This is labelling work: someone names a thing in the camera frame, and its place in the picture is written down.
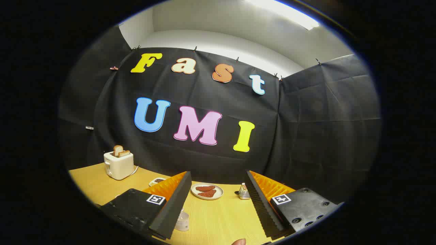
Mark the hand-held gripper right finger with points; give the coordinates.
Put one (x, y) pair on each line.
(264, 207)

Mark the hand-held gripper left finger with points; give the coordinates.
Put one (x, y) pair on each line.
(170, 211)

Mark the clear juice bottle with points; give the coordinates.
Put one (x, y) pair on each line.
(183, 222)

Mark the white divided snack dish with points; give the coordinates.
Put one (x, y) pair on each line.
(157, 180)

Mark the red meat slice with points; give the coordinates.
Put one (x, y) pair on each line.
(205, 188)
(208, 194)

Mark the wooden table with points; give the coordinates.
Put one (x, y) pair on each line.
(218, 217)

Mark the white round plate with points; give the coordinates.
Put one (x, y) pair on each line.
(218, 193)

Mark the cream toaster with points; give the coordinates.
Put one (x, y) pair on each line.
(119, 167)

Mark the toast slice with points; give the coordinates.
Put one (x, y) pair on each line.
(118, 149)
(124, 153)

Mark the black backdrop cloth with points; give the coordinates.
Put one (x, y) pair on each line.
(306, 136)

